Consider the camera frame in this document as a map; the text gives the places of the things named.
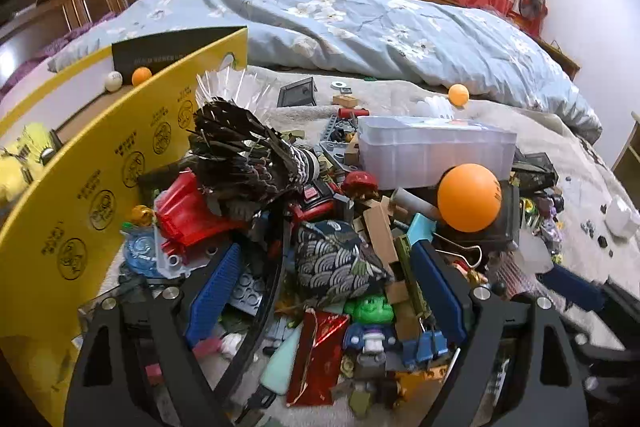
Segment wooden toy piece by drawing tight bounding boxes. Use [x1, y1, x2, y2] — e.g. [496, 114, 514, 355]
[361, 202, 401, 280]

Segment blue floral quilt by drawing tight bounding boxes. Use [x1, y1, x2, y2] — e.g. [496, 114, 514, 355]
[47, 0, 603, 142]

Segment white plastic shuttlecock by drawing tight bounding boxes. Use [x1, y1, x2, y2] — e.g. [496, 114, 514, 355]
[414, 96, 457, 120]

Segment smoky grey plastic tray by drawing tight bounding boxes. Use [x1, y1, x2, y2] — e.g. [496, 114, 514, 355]
[277, 78, 318, 108]

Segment dark feather shuttlecock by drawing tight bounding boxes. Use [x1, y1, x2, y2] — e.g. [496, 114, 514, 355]
[187, 99, 323, 220]

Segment light wooden nightstand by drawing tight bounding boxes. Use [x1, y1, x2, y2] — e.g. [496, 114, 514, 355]
[612, 109, 640, 188]

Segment white feather shuttlecock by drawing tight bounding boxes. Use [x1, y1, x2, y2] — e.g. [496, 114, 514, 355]
[195, 66, 273, 118]

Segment yellow plush toy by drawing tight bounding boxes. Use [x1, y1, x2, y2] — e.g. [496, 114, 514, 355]
[0, 123, 57, 208]

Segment purple pillow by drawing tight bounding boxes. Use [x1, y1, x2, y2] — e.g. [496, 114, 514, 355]
[35, 12, 118, 58]

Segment green monster figure head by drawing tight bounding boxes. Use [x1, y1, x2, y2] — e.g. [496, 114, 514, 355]
[344, 294, 397, 325]

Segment mint green plastic piece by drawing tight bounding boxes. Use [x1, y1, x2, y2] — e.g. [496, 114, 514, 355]
[260, 322, 306, 398]

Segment red electric fan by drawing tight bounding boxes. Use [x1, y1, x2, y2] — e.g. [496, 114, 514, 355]
[517, 0, 548, 38]

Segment blue wave pattern pouch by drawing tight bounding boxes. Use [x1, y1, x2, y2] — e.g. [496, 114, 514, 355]
[295, 219, 396, 308]

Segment red plastic toy piece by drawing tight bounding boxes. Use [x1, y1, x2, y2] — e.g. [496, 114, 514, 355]
[154, 171, 236, 265]

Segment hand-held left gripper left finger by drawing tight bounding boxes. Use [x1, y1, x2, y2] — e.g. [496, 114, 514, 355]
[62, 243, 246, 427]

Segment red foil packet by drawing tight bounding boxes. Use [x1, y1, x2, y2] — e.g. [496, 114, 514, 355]
[285, 309, 351, 408]

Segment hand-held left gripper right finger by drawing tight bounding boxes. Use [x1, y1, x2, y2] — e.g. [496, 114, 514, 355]
[411, 239, 593, 427]

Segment red haired toy head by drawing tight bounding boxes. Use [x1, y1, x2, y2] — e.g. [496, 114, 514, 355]
[341, 172, 381, 205]

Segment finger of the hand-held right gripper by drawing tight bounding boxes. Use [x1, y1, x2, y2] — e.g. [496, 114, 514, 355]
[570, 329, 632, 358]
[537, 264, 640, 315]

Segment pile of toy bricks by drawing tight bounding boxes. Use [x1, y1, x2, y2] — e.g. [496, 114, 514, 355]
[120, 104, 566, 427]

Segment black curved plastic track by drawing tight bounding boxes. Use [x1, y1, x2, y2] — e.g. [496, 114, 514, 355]
[215, 202, 296, 413]

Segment blue white toy robot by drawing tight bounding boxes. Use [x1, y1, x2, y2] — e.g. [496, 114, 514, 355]
[342, 321, 451, 373]

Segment clear plastic storage box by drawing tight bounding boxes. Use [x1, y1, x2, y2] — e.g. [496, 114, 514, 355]
[356, 115, 517, 190]

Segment yellow cardboard box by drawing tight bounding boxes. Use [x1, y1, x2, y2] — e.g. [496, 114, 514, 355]
[0, 26, 249, 427]

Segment blue spinner disc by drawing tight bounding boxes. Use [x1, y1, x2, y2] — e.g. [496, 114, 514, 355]
[121, 229, 173, 279]

